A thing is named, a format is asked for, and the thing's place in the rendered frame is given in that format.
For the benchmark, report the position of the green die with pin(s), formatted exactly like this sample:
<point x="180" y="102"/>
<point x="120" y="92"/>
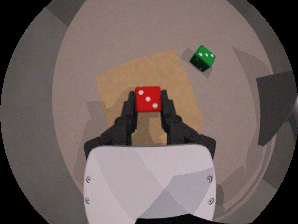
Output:
<point x="203" y="59"/>

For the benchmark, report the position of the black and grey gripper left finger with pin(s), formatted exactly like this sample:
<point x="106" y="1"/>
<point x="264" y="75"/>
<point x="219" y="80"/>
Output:
<point x="124" y="125"/>

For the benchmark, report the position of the tan flat mat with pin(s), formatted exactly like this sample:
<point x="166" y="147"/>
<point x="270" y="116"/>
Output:
<point x="163" y="69"/>

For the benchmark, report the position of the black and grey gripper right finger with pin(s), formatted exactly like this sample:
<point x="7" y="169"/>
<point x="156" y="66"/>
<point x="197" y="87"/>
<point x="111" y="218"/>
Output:
<point x="177" y="131"/>

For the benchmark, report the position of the red die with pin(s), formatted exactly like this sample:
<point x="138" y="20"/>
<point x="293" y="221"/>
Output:
<point x="148" y="99"/>

